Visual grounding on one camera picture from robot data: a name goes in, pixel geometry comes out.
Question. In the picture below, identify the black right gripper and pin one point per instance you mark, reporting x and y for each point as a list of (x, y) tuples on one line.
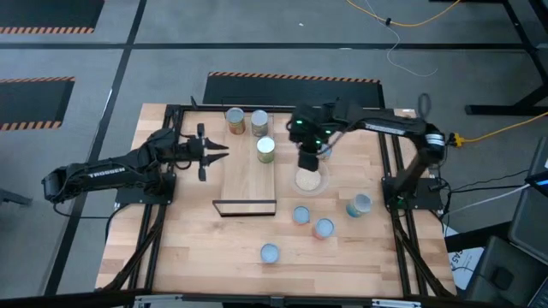
[(309, 159)]

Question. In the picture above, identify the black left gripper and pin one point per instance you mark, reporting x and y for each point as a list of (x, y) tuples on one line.
[(190, 153)]

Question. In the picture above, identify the tall pineapple can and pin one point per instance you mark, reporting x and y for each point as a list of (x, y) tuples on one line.
[(235, 120)]

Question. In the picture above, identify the tall oranges can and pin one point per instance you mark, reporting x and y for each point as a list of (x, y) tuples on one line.
[(265, 149)]

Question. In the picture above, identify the tall peaches can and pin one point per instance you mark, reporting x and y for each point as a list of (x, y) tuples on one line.
[(259, 122)]

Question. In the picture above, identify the short yellow pink-dotted can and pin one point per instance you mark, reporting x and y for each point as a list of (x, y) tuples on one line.
[(301, 215)]

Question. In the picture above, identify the tall teal and yellow can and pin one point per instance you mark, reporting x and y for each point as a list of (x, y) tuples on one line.
[(361, 204)]

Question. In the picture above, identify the mixed fruit can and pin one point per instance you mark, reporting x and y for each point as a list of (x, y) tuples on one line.
[(324, 228)]

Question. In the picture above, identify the short green can orange fruit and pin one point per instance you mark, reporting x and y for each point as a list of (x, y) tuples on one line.
[(269, 253)]

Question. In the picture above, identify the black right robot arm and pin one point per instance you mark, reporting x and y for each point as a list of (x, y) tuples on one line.
[(385, 125)]

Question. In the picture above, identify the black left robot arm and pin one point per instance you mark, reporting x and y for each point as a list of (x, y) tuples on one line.
[(107, 173)]

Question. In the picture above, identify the beige grain heap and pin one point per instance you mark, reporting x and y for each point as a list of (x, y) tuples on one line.
[(308, 181)]

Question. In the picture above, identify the clear plastic bowl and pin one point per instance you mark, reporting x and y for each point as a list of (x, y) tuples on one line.
[(321, 184)]

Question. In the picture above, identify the black floor mat striped edge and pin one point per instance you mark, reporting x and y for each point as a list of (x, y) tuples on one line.
[(30, 102), (47, 13), (257, 90)]

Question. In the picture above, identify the black crossbar with silver brackets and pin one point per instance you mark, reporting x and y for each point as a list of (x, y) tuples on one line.
[(274, 301)]

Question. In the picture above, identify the black metal floor beam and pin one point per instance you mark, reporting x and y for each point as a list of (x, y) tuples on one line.
[(471, 239)]

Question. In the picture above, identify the white paper sheet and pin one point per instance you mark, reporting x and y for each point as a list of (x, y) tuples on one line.
[(464, 265)]

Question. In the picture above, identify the grey stand foot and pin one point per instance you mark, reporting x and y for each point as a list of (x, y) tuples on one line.
[(13, 197)]

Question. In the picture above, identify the dark grey equipment case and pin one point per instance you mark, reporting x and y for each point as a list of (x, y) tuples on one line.
[(501, 278)]

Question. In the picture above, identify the laptop with blue screen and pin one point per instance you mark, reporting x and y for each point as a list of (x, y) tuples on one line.
[(540, 181)]

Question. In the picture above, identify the black aluminium table frame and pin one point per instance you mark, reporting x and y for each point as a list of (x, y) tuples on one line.
[(205, 109)]

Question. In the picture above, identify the black desk leg frame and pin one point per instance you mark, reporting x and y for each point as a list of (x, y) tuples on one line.
[(492, 110)]

